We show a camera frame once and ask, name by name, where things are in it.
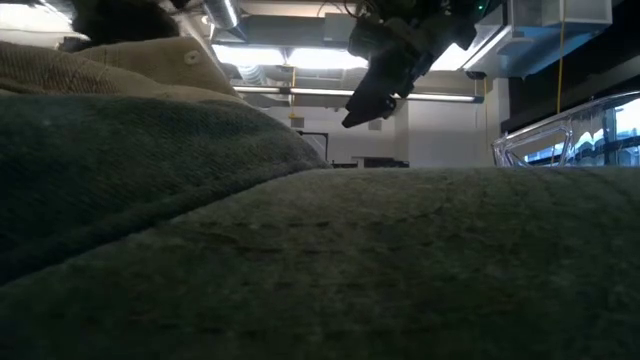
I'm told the long ceiling light strip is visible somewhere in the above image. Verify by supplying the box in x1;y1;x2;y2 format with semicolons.
232;84;485;105

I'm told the grey ceiling box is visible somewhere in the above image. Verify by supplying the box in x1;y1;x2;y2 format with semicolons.
323;12;357;44

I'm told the silver round air duct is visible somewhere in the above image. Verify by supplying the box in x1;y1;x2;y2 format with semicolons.
202;0;241;30

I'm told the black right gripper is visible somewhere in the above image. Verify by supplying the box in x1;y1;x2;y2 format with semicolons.
341;15;474;129

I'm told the pile of olive caps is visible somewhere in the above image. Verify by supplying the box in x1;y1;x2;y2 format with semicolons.
0;166;640;360

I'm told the tan baseball cap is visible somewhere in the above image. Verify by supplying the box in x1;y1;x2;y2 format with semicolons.
0;35;246;107

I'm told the clear plastic bin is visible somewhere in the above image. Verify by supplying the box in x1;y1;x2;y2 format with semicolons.
491;90;640;169

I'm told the black gantry frame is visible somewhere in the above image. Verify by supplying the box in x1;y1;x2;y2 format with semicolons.
297;129;331;162

